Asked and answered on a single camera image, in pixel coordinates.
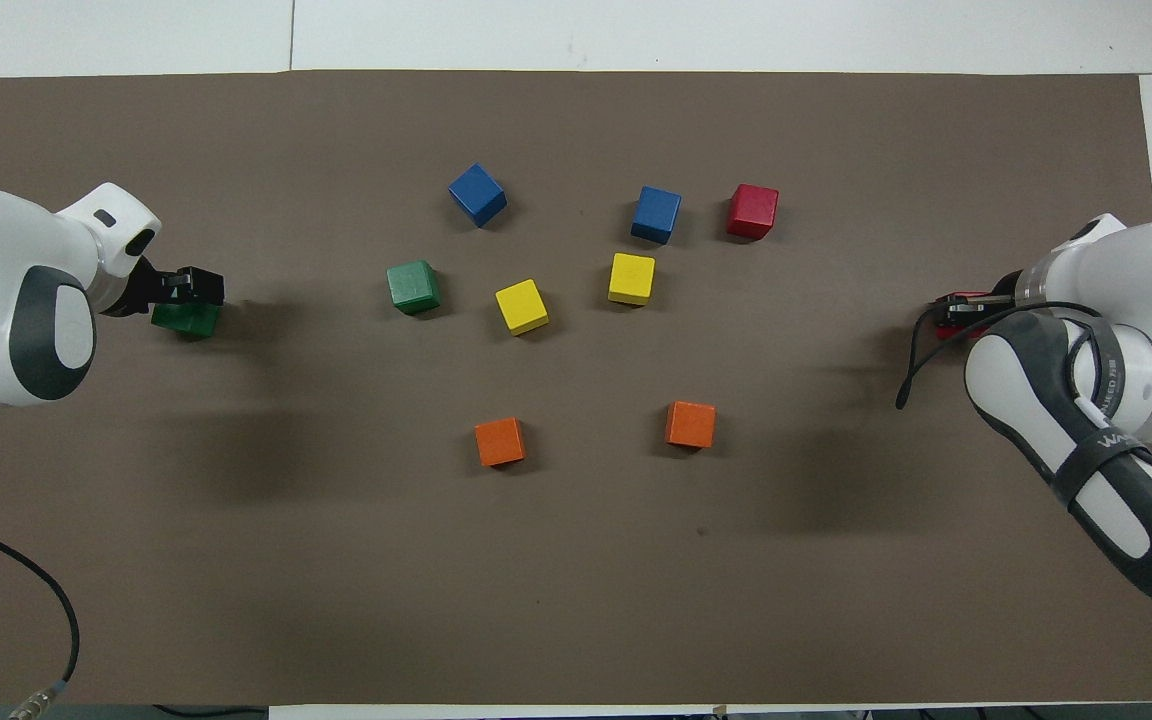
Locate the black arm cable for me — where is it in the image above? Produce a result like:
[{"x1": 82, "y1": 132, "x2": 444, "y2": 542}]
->
[
  {"x1": 895, "y1": 299, "x2": 1107, "y2": 411},
  {"x1": 0, "y1": 513, "x2": 81, "y2": 720}
]

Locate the yellow wooden cube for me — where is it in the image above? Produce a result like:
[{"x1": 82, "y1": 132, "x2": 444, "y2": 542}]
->
[
  {"x1": 607, "y1": 252, "x2": 657, "y2": 307},
  {"x1": 494, "y1": 278, "x2": 551, "y2": 337}
]

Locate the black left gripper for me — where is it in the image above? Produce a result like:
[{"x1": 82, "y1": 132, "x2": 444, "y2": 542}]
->
[{"x1": 124, "y1": 258, "x2": 227, "y2": 317}]

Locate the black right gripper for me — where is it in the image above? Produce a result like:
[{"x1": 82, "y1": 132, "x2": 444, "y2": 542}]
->
[{"x1": 938, "y1": 270, "x2": 1027, "y2": 327}]

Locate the brown paper mat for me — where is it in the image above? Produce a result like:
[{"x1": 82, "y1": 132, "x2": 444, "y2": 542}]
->
[{"x1": 0, "y1": 70, "x2": 1152, "y2": 707}]

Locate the orange wooden cube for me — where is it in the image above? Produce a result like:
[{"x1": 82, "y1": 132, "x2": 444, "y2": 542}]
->
[
  {"x1": 474, "y1": 416, "x2": 527, "y2": 468},
  {"x1": 665, "y1": 400, "x2": 717, "y2": 450}
]

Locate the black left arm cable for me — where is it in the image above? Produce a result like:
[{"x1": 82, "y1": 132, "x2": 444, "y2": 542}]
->
[{"x1": 0, "y1": 513, "x2": 81, "y2": 720}]

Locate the blue wooden cube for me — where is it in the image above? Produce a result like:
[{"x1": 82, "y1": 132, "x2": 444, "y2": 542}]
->
[
  {"x1": 448, "y1": 163, "x2": 509, "y2": 229},
  {"x1": 630, "y1": 185, "x2": 683, "y2": 246}
]

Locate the red wooden cube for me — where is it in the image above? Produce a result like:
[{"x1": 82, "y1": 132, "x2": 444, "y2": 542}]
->
[
  {"x1": 726, "y1": 183, "x2": 780, "y2": 241},
  {"x1": 938, "y1": 291, "x2": 990, "y2": 342}
]

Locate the green wooden cube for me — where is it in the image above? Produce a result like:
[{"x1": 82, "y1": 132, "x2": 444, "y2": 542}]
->
[
  {"x1": 386, "y1": 260, "x2": 442, "y2": 317},
  {"x1": 151, "y1": 300, "x2": 223, "y2": 342}
]

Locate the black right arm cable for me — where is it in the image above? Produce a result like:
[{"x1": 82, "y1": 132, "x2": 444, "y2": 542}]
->
[{"x1": 895, "y1": 299, "x2": 1107, "y2": 411}]

